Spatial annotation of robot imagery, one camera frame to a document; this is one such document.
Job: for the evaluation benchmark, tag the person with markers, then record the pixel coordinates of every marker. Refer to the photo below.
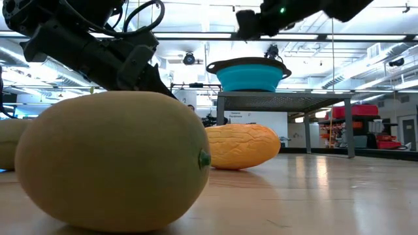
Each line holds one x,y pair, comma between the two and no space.
191,107

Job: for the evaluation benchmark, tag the black background robot arm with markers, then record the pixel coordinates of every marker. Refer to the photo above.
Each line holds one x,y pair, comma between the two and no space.
210,120

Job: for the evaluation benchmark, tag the white air vent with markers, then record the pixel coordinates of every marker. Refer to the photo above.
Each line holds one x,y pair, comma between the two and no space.
374,51

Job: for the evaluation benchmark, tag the black ceiling spotlight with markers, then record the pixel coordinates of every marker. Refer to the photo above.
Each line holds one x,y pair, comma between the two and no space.
396,62
271,52
189,58

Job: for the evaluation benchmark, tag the large yellow fruit green stem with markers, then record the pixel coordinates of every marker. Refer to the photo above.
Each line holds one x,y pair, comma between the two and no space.
111,163

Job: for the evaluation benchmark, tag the orange textured toy melon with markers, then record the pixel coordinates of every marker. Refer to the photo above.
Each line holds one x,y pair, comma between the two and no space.
241,147

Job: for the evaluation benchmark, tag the black background rig frame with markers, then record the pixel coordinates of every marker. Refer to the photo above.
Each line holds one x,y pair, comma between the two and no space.
196,85

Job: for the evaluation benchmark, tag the black overhead frame light bar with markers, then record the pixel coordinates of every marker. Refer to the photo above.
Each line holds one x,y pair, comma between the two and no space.
212,36

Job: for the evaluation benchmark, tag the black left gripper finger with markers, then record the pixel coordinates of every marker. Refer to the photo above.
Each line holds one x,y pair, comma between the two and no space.
156,81

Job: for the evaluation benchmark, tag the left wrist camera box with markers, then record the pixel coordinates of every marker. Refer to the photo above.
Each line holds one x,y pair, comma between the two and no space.
135,65

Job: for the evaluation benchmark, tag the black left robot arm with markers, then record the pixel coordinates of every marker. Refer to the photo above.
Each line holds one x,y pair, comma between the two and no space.
91,13

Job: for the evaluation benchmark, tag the black shelf rack with bins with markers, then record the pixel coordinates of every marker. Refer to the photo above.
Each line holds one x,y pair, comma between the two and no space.
375,130

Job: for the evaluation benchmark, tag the olive yellow oval toy fruit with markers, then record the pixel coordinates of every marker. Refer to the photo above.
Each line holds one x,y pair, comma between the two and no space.
11,143

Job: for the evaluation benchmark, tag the large red storage bin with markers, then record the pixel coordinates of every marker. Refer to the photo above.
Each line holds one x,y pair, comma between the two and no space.
359,111

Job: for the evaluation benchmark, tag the grey door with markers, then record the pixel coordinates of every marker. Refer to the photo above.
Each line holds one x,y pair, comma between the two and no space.
409,134

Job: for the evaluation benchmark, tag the grey perforated metal stand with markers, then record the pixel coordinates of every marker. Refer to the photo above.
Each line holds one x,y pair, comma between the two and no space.
277,99

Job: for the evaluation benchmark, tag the blue collapsible bowl grey rim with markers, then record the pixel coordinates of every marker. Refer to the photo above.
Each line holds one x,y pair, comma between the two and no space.
249,78

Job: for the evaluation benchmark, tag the green leafy plant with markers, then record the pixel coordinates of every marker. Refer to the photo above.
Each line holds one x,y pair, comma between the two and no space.
92,89

